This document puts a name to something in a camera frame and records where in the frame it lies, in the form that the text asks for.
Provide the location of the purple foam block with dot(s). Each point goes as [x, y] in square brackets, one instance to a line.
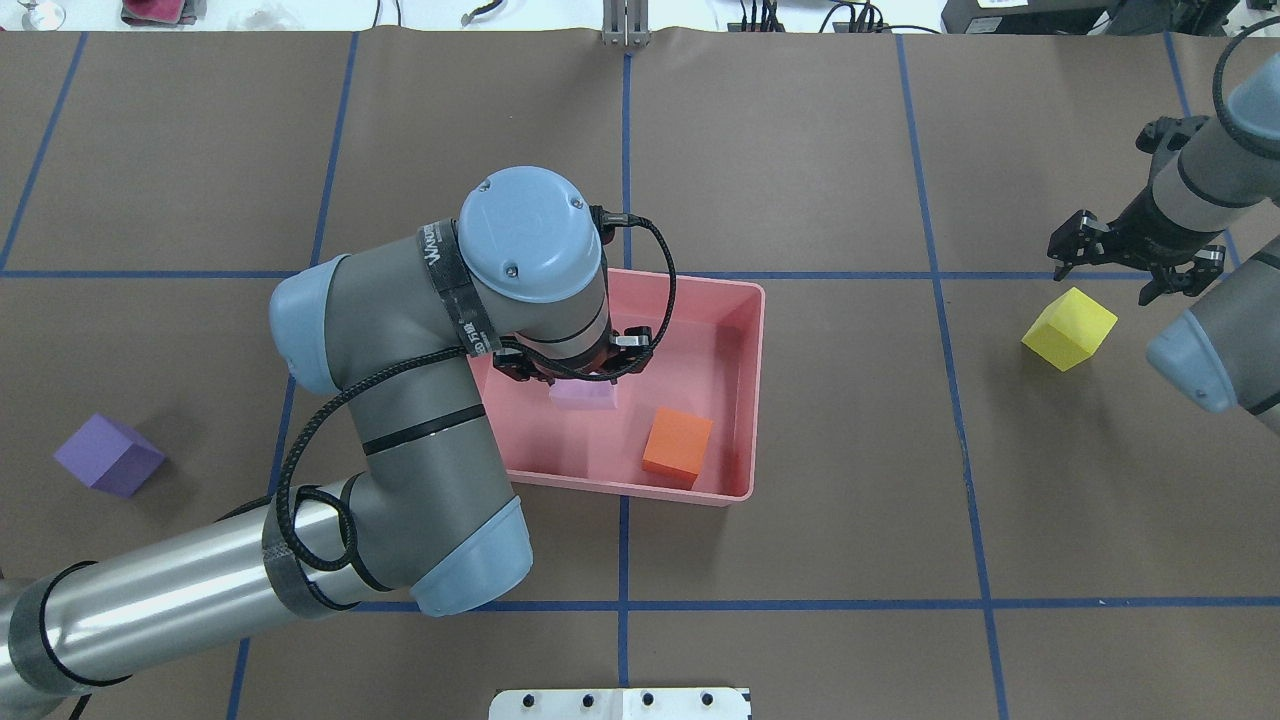
[109, 456]

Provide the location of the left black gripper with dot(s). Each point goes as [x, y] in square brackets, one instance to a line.
[632, 347]

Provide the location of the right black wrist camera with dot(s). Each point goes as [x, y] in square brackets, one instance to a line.
[1163, 139]

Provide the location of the grey pink cloth pouch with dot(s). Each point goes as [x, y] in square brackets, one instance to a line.
[161, 13]

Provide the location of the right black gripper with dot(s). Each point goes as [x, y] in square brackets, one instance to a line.
[1137, 227]

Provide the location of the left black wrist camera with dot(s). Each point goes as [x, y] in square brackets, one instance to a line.
[607, 222]

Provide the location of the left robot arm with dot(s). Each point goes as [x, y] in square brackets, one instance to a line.
[396, 482]

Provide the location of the black power adapter box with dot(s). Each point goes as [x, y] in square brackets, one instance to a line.
[1023, 17]

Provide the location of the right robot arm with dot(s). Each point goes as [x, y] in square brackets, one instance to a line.
[1206, 173]

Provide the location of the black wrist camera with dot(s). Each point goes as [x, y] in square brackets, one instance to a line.
[1163, 139]
[607, 222]

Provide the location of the pink plastic bin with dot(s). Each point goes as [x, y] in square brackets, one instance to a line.
[709, 364]

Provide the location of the pink foam block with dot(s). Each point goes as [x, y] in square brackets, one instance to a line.
[584, 396]

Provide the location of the orange foam block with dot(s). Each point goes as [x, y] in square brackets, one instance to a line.
[677, 446]

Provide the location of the yellow foam block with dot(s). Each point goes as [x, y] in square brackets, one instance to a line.
[1070, 330]

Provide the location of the aluminium frame post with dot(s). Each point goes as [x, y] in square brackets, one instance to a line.
[626, 23]

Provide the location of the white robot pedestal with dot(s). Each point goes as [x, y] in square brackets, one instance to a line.
[623, 703]

